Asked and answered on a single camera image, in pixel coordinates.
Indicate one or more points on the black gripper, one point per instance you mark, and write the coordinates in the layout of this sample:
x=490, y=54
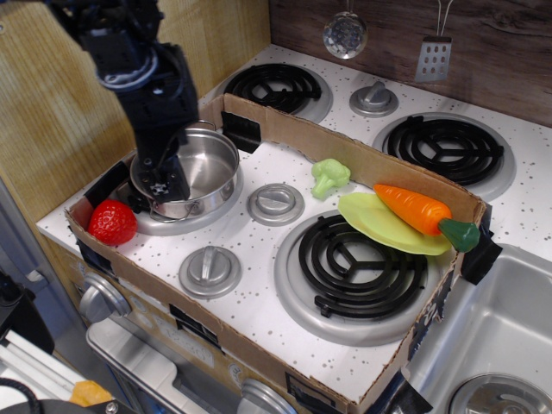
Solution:
x=153, y=84

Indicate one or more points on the orange toy carrot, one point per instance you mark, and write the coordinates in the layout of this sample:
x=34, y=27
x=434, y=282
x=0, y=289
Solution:
x=428, y=216

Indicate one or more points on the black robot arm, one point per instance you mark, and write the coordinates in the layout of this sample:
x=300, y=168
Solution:
x=90, y=23

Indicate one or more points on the light green toy plate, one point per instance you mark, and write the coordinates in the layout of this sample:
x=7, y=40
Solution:
x=369, y=215

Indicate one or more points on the small steel pot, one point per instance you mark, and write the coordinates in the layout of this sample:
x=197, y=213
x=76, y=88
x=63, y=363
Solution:
x=211, y=164

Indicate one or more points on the red toy strawberry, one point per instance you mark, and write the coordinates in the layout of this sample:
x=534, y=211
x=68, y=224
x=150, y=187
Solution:
x=113, y=223

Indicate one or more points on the silver front stove knob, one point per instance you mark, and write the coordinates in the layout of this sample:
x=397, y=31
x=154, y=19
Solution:
x=210, y=272

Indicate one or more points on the silver stove knob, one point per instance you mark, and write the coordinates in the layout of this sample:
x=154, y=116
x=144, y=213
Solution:
x=373, y=101
x=276, y=204
x=210, y=272

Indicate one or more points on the silver middle stove knob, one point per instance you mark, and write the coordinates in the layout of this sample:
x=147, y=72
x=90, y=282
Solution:
x=276, y=204

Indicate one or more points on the silver oven knob left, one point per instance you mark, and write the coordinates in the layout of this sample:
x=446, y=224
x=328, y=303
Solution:
x=101, y=300

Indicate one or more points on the silver oven knob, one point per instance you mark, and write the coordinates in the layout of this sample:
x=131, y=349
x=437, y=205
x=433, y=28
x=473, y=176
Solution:
x=257, y=397
x=101, y=300

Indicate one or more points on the back left black burner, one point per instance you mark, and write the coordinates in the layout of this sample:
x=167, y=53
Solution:
x=295, y=90

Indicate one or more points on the black burner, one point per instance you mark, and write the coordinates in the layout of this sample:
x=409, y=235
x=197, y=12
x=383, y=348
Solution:
x=459, y=148
x=295, y=90
x=345, y=288

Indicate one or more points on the green toy broccoli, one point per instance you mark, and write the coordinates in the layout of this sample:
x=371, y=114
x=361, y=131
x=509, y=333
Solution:
x=328, y=174

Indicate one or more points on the front right black burner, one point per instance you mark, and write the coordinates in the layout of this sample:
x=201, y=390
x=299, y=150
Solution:
x=345, y=288

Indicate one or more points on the orange yellow object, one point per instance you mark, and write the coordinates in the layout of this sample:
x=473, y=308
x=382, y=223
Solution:
x=88, y=393

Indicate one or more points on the silver back stove knob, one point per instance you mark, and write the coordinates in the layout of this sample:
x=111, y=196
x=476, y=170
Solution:
x=373, y=101

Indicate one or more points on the hanging silver strainer ladle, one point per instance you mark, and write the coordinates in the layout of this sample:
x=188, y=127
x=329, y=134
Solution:
x=345, y=34

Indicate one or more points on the silver oven knob right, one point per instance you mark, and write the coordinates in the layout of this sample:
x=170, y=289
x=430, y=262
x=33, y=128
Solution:
x=257, y=397

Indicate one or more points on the hanging silver slotted spatula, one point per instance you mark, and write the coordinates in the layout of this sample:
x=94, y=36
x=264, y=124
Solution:
x=435, y=51

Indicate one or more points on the back right black burner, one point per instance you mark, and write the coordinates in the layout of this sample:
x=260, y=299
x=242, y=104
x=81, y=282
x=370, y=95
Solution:
x=459, y=148

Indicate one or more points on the cardboard fence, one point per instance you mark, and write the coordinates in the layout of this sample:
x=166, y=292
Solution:
x=258, y=333

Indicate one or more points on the silver toy sink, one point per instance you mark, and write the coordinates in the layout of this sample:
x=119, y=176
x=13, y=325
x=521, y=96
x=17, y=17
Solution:
x=491, y=353

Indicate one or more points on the silver oven door handle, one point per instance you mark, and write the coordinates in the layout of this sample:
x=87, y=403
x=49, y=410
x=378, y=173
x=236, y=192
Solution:
x=170, y=380

